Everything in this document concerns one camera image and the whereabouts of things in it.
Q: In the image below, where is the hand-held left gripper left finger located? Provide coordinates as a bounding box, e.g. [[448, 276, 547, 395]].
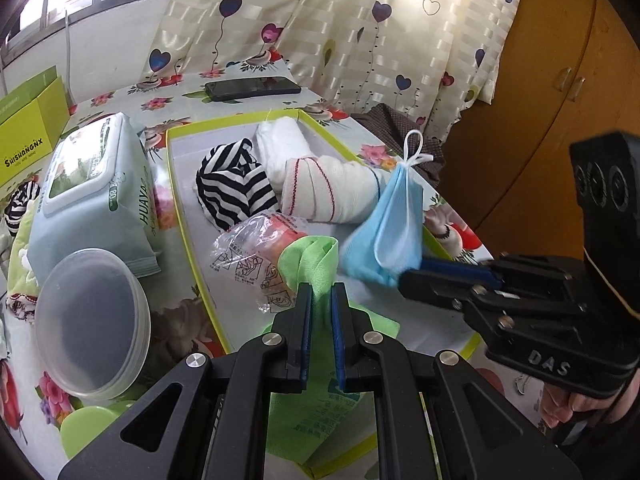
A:
[[57, 282, 316, 480]]

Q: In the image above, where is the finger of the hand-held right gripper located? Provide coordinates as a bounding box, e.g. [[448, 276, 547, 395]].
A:
[[397, 265, 501, 321], [421, 254, 506, 283]]

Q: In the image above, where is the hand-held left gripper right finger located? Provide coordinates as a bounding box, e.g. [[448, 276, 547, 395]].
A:
[[331, 282, 576, 480]]

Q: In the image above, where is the light green microfiber cloth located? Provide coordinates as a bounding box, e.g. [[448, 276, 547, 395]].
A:
[[266, 236, 402, 467]]

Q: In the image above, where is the blue face mask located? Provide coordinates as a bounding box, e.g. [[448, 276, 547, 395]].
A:
[[339, 129, 437, 289]]

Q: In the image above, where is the clear bag with orange item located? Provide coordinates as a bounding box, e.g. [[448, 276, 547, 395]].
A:
[[209, 211, 312, 317]]

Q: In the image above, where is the white towel red stitching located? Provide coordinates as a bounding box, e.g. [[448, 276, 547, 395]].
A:
[[279, 154, 389, 224]]

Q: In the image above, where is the black white striped sock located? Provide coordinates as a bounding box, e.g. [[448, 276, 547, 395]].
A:
[[2, 179, 42, 234], [194, 138, 279, 234]]

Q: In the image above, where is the lime green shallow box lid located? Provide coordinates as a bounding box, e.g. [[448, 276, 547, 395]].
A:
[[165, 106, 483, 480]]

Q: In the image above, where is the white gauze cloth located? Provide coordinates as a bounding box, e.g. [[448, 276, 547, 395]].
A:
[[254, 116, 312, 172]]

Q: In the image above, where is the green towel white print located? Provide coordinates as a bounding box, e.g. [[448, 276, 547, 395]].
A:
[[0, 230, 44, 322]]

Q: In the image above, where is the person's right hand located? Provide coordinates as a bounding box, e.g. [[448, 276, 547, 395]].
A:
[[541, 378, 627, 429]]

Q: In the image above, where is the brown checked cloth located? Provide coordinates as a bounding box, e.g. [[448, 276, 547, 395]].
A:
[[351, 103, 447, 187]]

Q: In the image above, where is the clear plastic jar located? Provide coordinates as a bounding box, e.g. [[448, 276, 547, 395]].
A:
[[33, 246, 152, 402]]

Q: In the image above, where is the wooden cabinet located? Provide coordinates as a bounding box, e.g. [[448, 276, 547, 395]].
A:
[[439, 0, 640, 242]]

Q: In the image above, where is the light green jar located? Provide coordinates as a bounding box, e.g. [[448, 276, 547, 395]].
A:
[[59, 402, 137, 462]]

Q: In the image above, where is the black smartphone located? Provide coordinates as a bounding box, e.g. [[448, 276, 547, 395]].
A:
[[204, 76, 303, 103]]

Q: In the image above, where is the pale blue wet wipes pack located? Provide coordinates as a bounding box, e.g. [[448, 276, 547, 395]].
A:
[[26, 113, 162, 279]]

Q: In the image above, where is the heart print curtain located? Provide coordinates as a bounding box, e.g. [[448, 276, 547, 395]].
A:
[[134, 0, 522, 132]]

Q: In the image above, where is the lime green cardboard box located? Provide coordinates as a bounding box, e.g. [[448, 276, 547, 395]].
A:
[[0, 65, 72, 187]]

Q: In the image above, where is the white cable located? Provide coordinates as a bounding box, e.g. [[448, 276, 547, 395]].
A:
[[62, 24, 77, 107]]

